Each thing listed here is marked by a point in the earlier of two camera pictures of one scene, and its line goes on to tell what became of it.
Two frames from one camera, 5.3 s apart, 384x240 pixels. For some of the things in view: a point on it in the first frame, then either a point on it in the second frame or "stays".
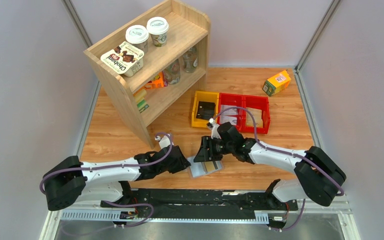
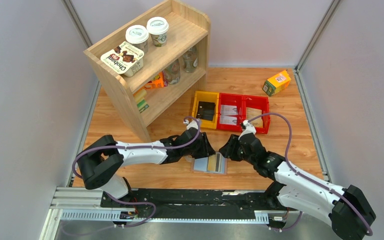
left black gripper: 181,160 to 200,144
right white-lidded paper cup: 158,27 stays
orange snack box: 159,81 stays
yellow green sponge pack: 140,99 stays
